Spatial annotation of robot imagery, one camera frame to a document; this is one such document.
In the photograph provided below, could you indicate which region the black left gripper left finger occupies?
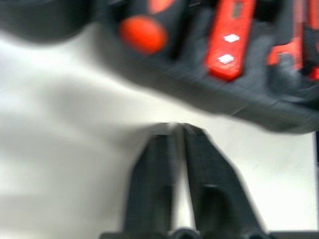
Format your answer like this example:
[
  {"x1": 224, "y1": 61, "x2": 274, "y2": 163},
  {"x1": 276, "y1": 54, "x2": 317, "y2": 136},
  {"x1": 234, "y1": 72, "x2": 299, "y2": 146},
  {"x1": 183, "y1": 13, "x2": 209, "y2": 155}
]
[{"x1": 124, "y1": 122, "x2": 198, "y2": 234}]

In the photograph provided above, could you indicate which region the black orange handled screwdriver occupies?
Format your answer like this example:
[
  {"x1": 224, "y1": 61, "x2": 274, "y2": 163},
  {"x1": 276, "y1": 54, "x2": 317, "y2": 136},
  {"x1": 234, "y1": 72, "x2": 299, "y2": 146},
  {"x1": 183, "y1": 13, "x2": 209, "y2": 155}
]
[{"x1": 117, "y1": 0, "x2": 186, "y2": 56}]

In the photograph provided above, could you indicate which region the orange spirit level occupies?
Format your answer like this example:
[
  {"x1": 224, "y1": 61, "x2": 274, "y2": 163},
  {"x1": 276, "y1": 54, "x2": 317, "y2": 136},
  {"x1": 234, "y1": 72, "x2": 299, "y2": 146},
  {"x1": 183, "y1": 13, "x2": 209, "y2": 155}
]
[{"x1": 203, "y1": 0, "x2": 257, "y2": 82}]

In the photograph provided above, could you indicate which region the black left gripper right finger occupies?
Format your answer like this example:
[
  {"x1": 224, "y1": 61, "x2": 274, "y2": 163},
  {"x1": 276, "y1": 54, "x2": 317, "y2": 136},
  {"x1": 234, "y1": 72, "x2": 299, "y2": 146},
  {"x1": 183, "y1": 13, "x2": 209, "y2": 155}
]
[{"x1": 182, "y1": 123, "x2": 269, "y2": 235}]

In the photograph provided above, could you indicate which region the orange black hand tool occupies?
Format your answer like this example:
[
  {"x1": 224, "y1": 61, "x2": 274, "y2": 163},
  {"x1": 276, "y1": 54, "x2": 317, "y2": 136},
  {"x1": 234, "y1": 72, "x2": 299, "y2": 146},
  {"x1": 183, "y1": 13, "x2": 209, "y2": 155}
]
[{"x1": 266, "y1": 0, "x2": 319, "y2": 81}]

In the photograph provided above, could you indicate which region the black tool case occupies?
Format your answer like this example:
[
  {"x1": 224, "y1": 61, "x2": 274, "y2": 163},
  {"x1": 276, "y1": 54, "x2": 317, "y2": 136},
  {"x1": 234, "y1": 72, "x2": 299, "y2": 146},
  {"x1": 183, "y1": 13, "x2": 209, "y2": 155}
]
[{"x1": 0, "y1": 0, "x2": 319, "y2": 135}]

